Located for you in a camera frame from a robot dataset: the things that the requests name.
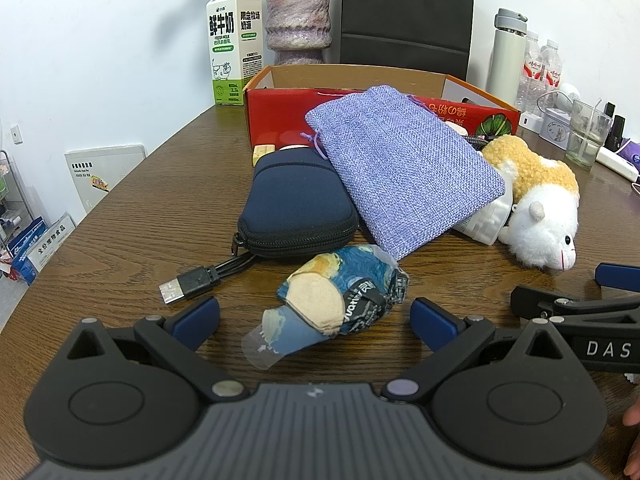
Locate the wooden desk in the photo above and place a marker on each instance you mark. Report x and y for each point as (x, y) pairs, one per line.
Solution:
(150, 230)

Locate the white green milk carton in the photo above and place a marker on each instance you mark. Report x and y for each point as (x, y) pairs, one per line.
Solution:
(227, 50)

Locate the small yellow block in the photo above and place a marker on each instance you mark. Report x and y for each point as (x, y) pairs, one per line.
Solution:
(263, 154)

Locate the white wall panel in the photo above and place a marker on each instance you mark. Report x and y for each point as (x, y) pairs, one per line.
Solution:
(105, 175)

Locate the white power adapter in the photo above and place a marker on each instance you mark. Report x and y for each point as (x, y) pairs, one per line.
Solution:
(530, 121)

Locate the blue cardboard box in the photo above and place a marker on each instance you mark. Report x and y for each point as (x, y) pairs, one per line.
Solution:
(22, 255)

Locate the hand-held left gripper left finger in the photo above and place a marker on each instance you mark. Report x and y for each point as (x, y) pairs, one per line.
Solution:
(197, 322)

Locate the small black bottle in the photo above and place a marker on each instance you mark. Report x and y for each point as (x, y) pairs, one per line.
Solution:
(609, 110)
(617, 132)

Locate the person's right hand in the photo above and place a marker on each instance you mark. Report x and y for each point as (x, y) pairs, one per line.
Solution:
(635, 452)

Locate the white wall socket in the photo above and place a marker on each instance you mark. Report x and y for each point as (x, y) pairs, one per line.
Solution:
(17, 133)

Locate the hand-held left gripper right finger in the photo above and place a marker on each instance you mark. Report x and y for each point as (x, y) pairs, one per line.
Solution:
(432, 322)

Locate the purple object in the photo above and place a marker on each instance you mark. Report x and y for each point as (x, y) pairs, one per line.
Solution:
(632, 152)

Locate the white thermos bottle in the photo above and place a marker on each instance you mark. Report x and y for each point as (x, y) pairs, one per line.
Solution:
(505, 60)

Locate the clear glass cup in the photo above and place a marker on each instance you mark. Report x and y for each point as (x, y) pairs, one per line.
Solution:
(582, 150)

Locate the clear plastic water bottle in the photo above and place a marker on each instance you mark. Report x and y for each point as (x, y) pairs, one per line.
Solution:
(551, 67)
(530, 70)

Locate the black paper bag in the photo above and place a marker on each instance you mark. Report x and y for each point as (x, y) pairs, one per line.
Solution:
(405, 10)

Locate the painted print sock packet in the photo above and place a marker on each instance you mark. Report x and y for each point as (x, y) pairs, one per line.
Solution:
(345, 290)

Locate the mottled purple ceramic vase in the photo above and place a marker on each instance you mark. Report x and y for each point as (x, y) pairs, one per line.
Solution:
(297, 20)

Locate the red cardboard box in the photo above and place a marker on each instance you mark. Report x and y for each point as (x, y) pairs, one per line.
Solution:
(280, 110)

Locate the navy zip case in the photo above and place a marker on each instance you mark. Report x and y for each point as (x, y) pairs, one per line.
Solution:
(295, 200)

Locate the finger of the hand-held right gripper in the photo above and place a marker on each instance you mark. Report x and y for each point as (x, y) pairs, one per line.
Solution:
(620, 276)
(530, 300)

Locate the yellow white plush toy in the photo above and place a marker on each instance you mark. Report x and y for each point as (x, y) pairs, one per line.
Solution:
(540, 210)

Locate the white tin box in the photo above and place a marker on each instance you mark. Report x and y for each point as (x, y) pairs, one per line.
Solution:
(552, 130)

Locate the white round device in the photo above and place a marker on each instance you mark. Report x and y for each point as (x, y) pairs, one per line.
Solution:
(570, 94)

